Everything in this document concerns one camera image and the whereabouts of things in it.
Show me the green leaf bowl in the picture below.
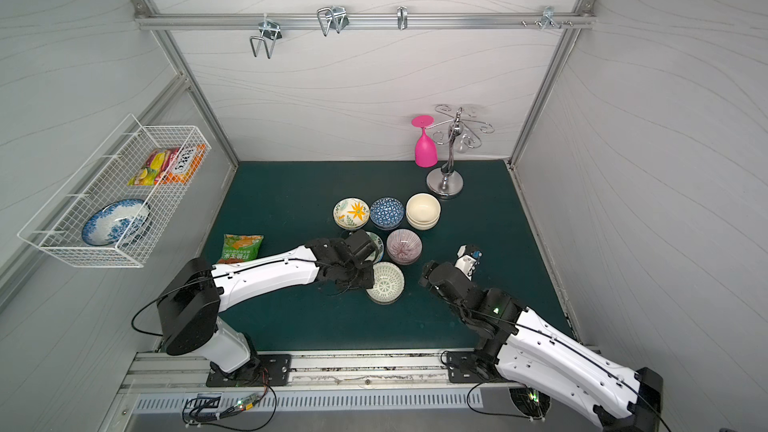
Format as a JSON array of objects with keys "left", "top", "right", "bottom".
[{"left": 366, "top": 232, "right": 385, "bottom": 264}]

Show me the blue triangle bowl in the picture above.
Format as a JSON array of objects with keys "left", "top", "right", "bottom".
[{"left": 370, "top": 197, "right": 405, "bottom": 231}]

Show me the chrome glass holder stand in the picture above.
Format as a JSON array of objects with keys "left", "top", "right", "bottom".
[{"left": 426, "top": 104, "right": 495, "bottom": 199}]

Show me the pink plastic goblet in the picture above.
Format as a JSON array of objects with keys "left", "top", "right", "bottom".
[{"left": 411, "top": 115, "right": 438, "bottom": 168}]

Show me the colourful snack packet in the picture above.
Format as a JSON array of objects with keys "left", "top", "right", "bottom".
[{"left": 127, "top": 144, "right": 207, "bottom": 186}]

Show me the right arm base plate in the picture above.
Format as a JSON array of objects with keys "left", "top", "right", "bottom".
[{"left": 440, "top": 350, "right": 506, "bottom": 384}]

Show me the aluminium cross rail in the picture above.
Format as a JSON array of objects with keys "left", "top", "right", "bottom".
[{"left": 132, "top": 0, "right": 597, "bottom": 32}]

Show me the yellow flower bowl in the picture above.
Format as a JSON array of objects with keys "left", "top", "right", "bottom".
[{"left": 333, "top": 197, "right": 370, "bottom": 231}]

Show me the right base cable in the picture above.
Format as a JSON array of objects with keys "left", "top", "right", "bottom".
[{"left": 437, "top": 344, "right": 552, "bottom": 421}]

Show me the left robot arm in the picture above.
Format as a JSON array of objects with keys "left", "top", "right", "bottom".
[{"left": 155, "top": 230, "right": 377, "bottom": 383}]

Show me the double metal hook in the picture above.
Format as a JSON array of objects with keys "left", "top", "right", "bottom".
[{"left": 249, "top": 16, "right": 282, "bottom": 59}]

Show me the blue white porcelain bowl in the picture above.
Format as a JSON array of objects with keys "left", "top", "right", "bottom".
[{"left": 81, "top": 199, "right": 151, "bottom": 247}]

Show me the cream bowl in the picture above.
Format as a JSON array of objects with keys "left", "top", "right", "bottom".
[{"left": 405, "top": 193, "right": 441, "bottom": 231}]

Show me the white wire basket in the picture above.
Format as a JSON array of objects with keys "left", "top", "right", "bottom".
[{"left": 17, "top": 115, "right": 211, "bottom": 268}]

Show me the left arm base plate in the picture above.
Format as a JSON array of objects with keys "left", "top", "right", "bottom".
[{"left": 206, "top": 354, "right": 292, "bottom": 388}]

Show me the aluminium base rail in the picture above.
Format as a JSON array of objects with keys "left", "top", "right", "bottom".
[{"left": 119, "top": 345, "right": 614, "bottom": 396}]

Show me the pink striped bowl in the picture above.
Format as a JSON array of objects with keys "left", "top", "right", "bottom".
[{"left": 386, "top": 229, "right": 423, "bottom": 265}]

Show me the metal hook centre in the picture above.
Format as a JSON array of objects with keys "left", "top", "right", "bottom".
[{"left": 316, "top": 6, "right": 349, "bottom": 37}]

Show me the metal hook right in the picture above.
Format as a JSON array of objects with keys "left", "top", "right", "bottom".
[{"left": 520, "top": 7, "right": 573, "bottom": 30}]

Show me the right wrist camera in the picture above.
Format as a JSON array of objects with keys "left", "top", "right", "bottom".
[{"left": 455, "top": 245, "right": 482, "bottom": 280}]

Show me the left base cable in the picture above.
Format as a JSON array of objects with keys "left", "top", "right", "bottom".
[{"left": 181, "top": 365, "right": 278, "bottom": 432}]

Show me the green lattice bowl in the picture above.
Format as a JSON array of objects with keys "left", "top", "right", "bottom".
[{"left": 366, "top": 262, "right": 405, "bottom": 305}]

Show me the small metal hook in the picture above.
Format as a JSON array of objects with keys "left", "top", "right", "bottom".
[{"left": 396, "top": 6, "right": 408, "bottom": 31}]

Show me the green snack bag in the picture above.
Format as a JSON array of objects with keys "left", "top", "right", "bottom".
[{"left": 218, "top": 234, "right": 264, "bottom": 264}]

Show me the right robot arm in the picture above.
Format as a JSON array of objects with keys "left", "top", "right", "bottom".
[{"left": 419, "top": 261, "right": 665, "bottom": 431}]

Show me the base cable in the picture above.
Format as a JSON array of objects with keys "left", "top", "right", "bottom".
[
  {"left": 181, "top": 365, "right": 278, "bottom": 432},
  {"left": 437, "top": 344, "right": 552, "bottom": 421}
]

